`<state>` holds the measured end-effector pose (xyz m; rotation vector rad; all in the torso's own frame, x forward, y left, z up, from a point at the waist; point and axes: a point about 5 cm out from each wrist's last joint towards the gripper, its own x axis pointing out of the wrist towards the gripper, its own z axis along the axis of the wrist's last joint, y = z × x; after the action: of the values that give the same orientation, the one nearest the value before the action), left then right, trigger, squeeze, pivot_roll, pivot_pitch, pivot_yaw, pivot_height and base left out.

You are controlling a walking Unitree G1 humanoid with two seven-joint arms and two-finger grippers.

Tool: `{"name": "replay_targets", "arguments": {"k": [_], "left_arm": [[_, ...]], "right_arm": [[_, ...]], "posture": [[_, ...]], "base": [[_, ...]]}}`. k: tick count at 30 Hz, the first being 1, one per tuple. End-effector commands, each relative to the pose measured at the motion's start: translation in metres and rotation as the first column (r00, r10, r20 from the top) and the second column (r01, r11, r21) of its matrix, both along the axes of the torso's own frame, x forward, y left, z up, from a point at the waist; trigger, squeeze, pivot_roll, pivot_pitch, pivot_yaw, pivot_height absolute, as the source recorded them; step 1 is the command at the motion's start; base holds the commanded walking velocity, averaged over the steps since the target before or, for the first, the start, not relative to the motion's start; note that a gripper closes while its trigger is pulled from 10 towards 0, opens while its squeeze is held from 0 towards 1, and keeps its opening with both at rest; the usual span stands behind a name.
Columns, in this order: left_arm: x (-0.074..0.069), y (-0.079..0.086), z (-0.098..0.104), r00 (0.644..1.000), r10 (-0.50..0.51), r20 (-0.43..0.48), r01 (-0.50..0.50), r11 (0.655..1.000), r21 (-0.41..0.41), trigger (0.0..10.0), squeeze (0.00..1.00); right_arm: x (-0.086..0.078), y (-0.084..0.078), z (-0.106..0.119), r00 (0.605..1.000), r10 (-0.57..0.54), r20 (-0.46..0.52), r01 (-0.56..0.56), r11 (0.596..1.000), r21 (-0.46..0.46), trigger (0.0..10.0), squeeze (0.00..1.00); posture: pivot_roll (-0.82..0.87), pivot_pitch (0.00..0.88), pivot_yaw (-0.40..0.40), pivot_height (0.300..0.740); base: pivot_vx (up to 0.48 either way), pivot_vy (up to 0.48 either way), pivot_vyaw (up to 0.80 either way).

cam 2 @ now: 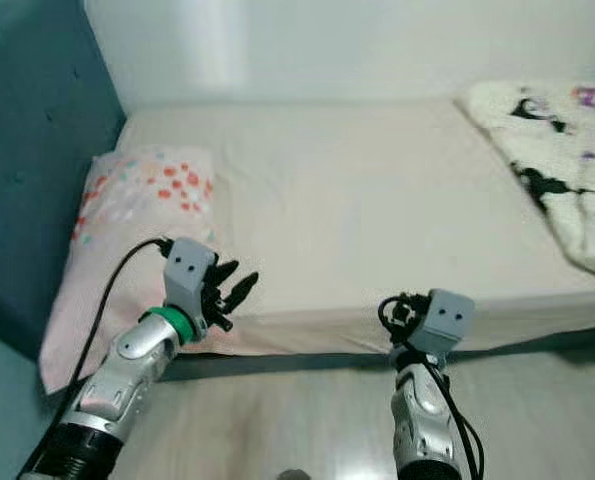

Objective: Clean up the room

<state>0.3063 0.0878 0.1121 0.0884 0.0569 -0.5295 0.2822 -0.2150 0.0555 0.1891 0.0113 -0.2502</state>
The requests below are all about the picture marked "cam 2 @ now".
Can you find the cream cartoon print quilt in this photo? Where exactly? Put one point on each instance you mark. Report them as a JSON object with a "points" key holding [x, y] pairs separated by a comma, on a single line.
{"points": [[557, 150]]}

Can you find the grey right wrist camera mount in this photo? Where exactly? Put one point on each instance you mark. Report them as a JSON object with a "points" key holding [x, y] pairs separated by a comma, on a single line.
{"points": [[447, 320]]}

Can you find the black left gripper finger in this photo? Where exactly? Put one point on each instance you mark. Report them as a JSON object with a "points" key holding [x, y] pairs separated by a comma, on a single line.
{"points": [[223, 278], [241, 292]]}

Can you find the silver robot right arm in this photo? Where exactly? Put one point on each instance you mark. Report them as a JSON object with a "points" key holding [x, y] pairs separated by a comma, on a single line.
{"points": [[417, 420]]}

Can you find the mattress with cream sheet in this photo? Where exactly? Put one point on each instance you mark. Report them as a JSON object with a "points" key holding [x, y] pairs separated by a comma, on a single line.
{"points": [[337, 200]]}

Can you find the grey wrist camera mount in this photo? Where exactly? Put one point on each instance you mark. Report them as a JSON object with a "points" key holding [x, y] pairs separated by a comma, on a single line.
{"points": [[447, 320], [187, 270]]}

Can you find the grey robot right leg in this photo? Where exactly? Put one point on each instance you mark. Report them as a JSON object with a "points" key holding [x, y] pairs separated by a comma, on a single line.
{"points": [[294, 475]]}

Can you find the pink patterned pillow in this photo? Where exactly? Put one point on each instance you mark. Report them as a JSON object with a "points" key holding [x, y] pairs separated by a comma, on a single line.
{"points": [[107, 270]]}

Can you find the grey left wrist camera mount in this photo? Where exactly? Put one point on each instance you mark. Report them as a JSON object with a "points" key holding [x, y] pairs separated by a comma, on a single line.
{"points": [[187, 270]]}

